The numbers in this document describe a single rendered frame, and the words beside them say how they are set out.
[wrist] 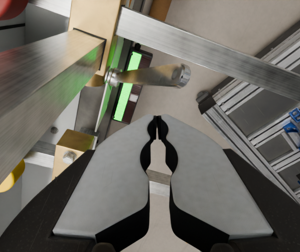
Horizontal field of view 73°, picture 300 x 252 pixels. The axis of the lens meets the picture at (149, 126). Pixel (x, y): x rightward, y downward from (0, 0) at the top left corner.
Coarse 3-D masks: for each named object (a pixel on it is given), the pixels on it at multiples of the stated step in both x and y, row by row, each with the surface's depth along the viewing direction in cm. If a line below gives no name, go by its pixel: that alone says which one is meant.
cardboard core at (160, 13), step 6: (156, 0) 89; (162, 0) 88; (168, 0) 89; (156, 6) 90; (162, 6) 89; (168, 6) 91; (150, 12) 92; (156, 12) 91; (162, 12) 91; (162, 18) 92
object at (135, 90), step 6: (144, 60) 41; (144, 66) 41; (132, 90) 44; (138, 90) 44; (132, 96) 45; (132, 102) 45; (126, 108) 46; (132, 108) 46; (126, 114) 47; (126, 120) 48
